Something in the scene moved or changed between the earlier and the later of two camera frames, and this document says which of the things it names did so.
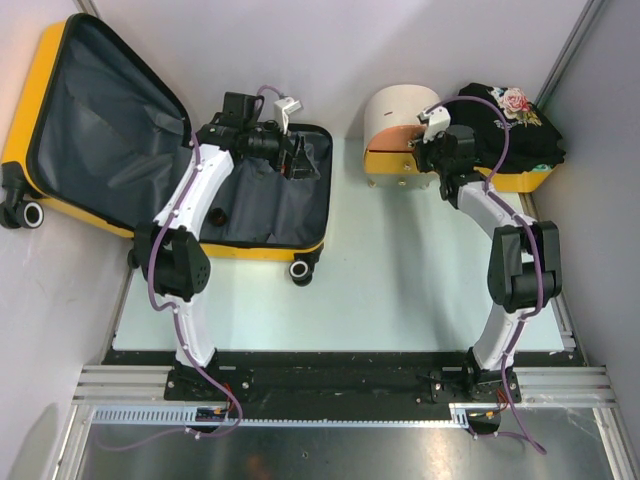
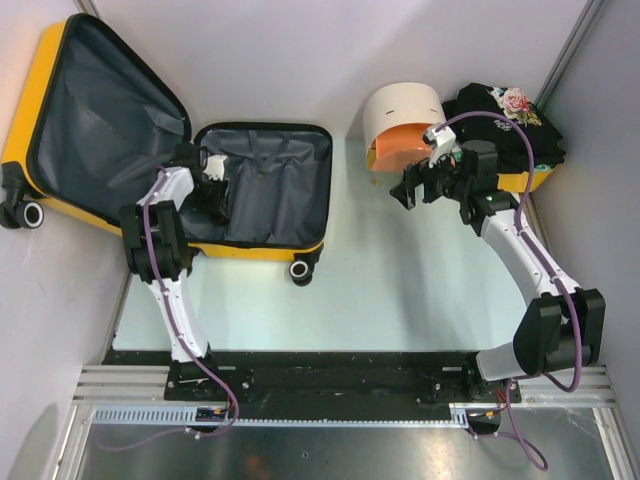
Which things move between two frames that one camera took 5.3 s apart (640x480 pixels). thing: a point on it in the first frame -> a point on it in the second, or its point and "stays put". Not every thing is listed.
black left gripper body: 268,145 -> 211,196
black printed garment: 532,139 stays put
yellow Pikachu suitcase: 96,135 stays put
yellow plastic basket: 526,182 stays put
